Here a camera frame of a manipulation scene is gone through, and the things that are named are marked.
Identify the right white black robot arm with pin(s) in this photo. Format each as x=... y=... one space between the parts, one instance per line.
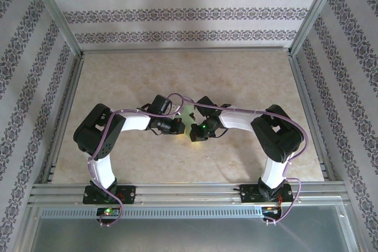
x=274 y=172

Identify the aluminium side rail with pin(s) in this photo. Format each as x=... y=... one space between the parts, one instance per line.
x=311 y=116
x=64 y=116

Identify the aluminium mounting rail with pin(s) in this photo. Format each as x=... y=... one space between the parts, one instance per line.
x=189 y=193

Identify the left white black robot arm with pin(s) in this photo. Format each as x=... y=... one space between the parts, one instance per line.
x=103 y=172

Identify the aluminium frame post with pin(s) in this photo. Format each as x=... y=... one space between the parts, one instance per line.
x=312 y=16
x=57 y=16

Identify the aluminium cross rail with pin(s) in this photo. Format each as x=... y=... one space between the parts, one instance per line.
x=189 y=49

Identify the small circuit board green light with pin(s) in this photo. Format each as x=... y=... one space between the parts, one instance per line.
x=108 y=212

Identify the grey metal sheet panel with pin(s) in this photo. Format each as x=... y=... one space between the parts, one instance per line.
x=189 y=234

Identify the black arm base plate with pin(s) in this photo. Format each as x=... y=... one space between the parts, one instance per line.
x=128 y=194
x=251 y=194

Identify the light green paper sheet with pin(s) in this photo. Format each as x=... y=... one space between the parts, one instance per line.
x=187 y=116

